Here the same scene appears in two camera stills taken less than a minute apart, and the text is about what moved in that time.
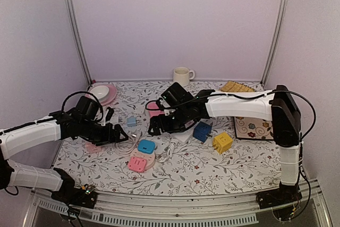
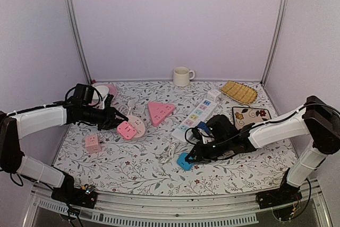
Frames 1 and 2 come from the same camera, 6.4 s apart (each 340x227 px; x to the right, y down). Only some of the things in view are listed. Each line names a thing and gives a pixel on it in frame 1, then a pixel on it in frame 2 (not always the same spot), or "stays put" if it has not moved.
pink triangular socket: x=91 y=148 stays put
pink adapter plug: x=137 y=164 to x=126 y=130
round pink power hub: x=150 y=158 to x=137 y=124
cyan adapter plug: x=146 y=146 to x=182 y=163
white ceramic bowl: x=100 y=91 stays put
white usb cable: x=123 y=148 to x=129 y=108
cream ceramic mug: x=182 y=75 stays put
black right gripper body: x=175 y=124 to x=213 y=152
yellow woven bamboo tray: x=235 y=86 stays put
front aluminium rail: x=237 y=210 stays put
